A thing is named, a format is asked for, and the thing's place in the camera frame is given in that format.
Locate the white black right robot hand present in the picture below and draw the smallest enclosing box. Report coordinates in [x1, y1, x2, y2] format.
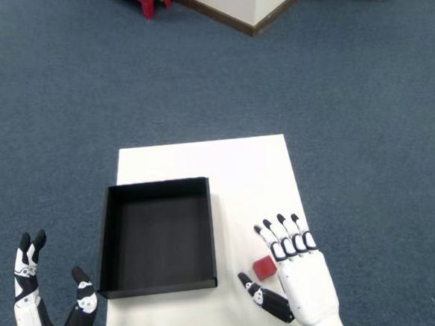
[233, 209, 344, 326]

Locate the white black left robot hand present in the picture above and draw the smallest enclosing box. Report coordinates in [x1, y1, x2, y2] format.
[8, 226, 100, 326]

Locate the small red cube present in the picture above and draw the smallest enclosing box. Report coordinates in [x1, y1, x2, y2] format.
[251, 255, 279, 281]

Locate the black open box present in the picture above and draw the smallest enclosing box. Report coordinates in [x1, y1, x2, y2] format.
[91, 176, 218, 300]

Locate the red plastic stool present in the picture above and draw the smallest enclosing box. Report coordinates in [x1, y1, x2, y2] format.
[118, 0, 173, 22]

